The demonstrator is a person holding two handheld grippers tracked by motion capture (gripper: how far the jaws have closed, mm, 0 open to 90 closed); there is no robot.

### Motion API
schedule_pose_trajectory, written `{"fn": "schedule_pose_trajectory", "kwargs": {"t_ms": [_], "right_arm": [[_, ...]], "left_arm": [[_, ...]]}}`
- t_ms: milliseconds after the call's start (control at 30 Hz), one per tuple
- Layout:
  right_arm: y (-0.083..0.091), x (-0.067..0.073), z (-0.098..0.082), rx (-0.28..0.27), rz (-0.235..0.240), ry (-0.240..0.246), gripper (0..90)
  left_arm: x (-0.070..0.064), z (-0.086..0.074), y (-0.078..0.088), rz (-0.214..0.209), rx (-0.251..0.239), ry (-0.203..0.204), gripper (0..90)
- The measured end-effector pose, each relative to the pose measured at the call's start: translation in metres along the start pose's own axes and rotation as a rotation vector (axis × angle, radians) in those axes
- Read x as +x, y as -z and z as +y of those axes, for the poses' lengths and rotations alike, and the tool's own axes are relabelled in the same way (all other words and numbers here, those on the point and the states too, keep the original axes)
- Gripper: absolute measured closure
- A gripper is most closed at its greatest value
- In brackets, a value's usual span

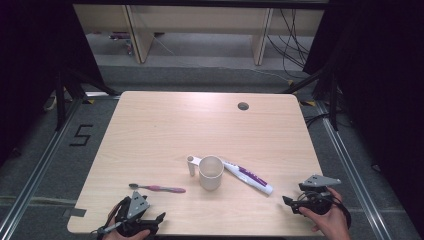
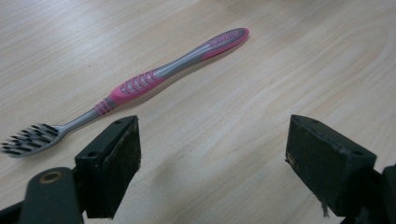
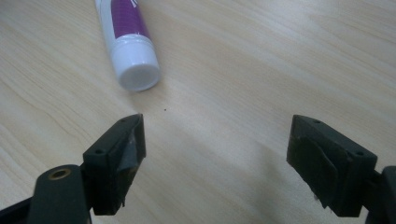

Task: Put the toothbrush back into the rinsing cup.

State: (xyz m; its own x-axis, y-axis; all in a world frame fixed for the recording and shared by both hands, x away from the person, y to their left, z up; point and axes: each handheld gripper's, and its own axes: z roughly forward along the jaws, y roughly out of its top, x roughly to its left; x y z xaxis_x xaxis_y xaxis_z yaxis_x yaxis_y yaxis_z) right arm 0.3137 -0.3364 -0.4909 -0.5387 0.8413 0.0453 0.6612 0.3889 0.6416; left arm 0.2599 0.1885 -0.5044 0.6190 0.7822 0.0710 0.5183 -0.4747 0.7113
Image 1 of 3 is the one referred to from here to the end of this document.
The black curtain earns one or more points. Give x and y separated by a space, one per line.
30 66
380 83

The white purple toothpaste tube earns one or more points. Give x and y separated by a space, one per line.
248 176

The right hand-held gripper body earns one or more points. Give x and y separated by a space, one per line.
320 200

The black metal stand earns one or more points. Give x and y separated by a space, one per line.
333 100
60 100

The person's left hand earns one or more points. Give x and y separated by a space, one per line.
115 235

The grey table grommet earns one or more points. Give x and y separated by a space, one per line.
243 106

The small colourful floor clutter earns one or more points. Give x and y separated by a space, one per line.
121 38

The black tape strip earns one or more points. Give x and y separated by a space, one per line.
75 212

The pink toothbrush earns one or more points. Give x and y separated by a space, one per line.
160 188

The beige wooden desk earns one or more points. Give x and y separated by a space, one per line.
200 20

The person's right hand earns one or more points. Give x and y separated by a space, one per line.
335 223

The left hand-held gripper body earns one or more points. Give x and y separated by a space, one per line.
137 205

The aluminium floor rail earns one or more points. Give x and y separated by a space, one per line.
353 173
30 180

